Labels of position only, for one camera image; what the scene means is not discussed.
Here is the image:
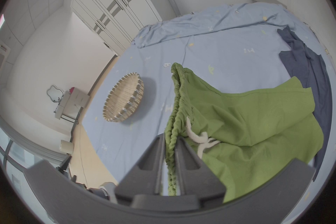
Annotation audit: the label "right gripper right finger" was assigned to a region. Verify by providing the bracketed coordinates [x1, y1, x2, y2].
[175, 138, 227, 204]

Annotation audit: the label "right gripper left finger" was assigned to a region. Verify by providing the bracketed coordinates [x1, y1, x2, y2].
[115, 134, 166, 204]

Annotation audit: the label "green shorts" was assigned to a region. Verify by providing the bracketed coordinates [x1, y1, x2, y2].
[164, 62, 324, 204]

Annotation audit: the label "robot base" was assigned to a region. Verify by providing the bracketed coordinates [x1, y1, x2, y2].
[87, 181, 117, 202]

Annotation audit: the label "round woven basket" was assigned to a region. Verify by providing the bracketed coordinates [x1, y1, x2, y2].
[102, 72, 145, 123]

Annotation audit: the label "dark blue garment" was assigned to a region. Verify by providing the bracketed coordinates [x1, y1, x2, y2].
[277, 26, 333, 181]

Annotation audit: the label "white trash bin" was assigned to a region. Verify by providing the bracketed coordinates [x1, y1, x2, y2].
[60, 139, 74, 154]

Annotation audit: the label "small white table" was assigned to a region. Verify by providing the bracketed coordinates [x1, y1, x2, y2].
[54, 87, 90, 125]

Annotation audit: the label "window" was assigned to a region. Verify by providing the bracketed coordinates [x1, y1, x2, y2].
[0, 116, 69, 192]

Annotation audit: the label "pale blue quilt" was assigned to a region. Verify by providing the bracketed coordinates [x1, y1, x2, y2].
[131, 3, 310, 48]

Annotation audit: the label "white wardrobe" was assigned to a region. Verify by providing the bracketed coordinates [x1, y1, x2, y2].
[71, 0, 163, 57]

